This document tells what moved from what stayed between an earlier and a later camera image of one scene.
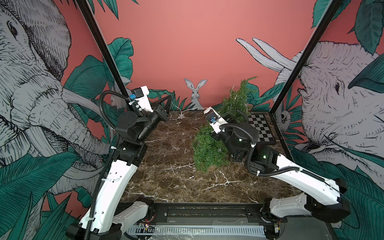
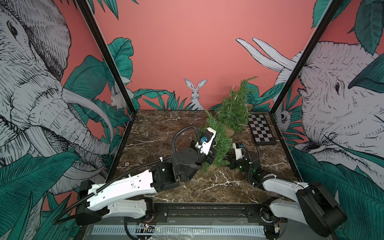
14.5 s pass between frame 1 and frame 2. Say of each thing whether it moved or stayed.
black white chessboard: stayed
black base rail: stayed
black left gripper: moved
